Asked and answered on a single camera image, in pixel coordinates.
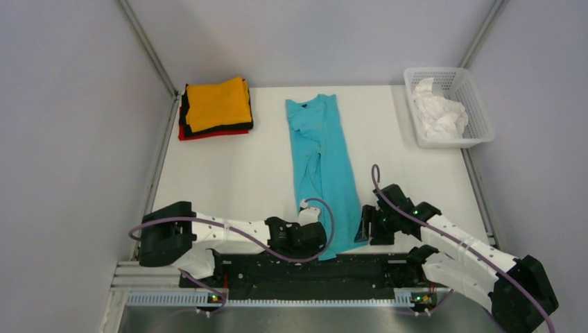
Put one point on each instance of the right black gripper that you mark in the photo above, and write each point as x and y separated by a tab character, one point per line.
370	214

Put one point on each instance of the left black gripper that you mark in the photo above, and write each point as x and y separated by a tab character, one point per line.
310	251

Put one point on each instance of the teal polo shirt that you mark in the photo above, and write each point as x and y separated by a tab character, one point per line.
322	168

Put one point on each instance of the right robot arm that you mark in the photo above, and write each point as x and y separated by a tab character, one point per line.
515	292

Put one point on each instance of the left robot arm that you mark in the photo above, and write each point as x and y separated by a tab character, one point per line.
195	243

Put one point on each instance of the white crumpled shirt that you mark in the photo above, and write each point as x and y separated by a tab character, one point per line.
441	118

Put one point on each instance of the white plastic basket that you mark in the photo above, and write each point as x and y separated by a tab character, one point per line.
456	84

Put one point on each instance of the red folded shirt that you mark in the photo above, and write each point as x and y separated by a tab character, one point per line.
185	132

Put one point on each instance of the orange folded shirt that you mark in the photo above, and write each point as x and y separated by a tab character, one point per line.
218	105

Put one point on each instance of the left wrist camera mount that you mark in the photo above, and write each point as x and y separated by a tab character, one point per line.
308	214

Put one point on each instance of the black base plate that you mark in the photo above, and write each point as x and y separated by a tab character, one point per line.
322	291

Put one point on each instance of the white cable duct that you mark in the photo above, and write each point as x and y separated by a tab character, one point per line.
202	299

